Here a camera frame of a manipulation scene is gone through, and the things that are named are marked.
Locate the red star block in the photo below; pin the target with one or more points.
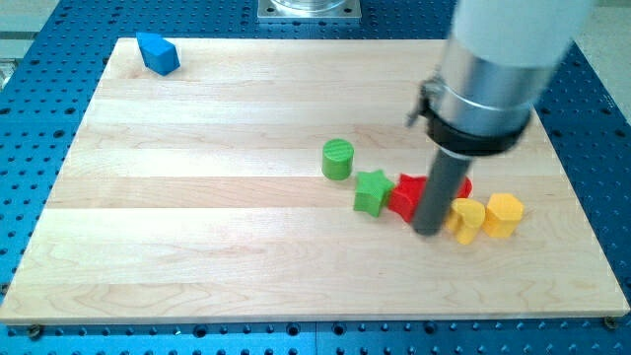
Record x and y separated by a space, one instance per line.
405 197

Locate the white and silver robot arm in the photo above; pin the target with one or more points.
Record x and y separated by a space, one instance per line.
499 57

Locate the green star block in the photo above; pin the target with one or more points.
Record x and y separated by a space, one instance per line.
372 192

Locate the green cylinder block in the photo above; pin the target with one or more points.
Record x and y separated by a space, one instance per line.
337 159

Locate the light wooden board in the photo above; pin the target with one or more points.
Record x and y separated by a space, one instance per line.
198 197

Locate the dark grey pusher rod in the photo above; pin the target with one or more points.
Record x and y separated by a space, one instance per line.
446 176

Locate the red round block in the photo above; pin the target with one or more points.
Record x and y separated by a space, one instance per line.
465 188

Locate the yellow heart block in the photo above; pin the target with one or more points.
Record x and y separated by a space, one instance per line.
465 219

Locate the yellow hexagon block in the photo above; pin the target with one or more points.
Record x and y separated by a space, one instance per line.
504 212

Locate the blue pentagon block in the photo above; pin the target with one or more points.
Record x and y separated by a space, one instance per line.
157 53

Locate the blue perforated metal table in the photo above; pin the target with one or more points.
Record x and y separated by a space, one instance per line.
44 102

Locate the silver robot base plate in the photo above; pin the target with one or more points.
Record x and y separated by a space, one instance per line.
302 10

